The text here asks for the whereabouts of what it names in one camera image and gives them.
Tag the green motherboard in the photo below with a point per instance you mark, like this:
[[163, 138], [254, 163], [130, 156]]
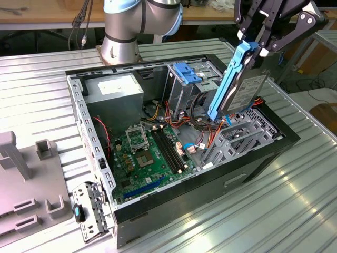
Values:
[[131, 175]]

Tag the black RAM slot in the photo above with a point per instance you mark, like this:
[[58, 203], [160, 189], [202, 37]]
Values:
[[164, 151], [171, 150]]

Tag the brown cardboard box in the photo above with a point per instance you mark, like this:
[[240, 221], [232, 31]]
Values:
[[326, 116], [319, 60]]

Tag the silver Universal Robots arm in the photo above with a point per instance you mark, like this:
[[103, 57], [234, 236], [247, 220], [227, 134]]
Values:
[[118, 47]]

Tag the grey parts rack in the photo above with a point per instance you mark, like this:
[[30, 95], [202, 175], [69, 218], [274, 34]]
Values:
[[34, 184]]

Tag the metal disk bay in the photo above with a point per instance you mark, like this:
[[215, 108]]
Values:
[[267, 133]]

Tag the wooden desk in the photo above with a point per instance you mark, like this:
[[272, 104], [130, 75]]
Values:
[[52, 15]]

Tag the metal slot cover bracket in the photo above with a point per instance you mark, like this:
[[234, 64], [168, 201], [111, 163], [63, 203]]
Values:
[[79, 192]]

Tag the blue expansion slot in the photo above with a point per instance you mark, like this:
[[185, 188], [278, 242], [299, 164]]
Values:
[[144, 187]]

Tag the aluminium profile frame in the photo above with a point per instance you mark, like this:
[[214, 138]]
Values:
[[326, 34]]

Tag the blue plastic drive latch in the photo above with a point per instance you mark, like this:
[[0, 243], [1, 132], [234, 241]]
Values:
[[184, 73]]

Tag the black PC case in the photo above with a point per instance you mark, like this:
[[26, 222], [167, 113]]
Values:
[[184, 208]]

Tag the grey metal drive cage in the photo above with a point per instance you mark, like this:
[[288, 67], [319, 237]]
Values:
[[180, 95]]

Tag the hard disk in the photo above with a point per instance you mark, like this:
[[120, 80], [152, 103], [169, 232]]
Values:
[[247, 92]]

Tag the grey power supply unit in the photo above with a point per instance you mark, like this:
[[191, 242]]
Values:
[[116, 110]]

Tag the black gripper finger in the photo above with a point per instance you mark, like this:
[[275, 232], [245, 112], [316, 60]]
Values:
[[250, 18], [295, 29]]

